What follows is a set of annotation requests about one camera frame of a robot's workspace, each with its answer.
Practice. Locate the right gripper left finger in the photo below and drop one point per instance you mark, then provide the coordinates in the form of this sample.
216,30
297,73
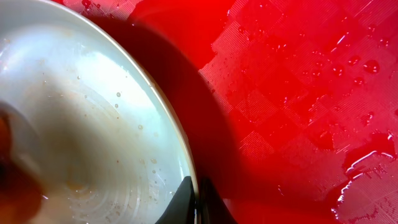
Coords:
181,209

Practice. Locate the red plastic tray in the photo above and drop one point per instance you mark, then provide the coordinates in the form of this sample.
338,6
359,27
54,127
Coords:
290,106

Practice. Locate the orange green sponge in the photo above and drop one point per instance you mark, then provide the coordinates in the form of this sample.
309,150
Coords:
20,193

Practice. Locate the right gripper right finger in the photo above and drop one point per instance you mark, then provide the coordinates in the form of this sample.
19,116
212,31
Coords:
212,208

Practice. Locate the white plate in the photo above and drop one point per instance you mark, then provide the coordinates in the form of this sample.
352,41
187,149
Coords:
88,124

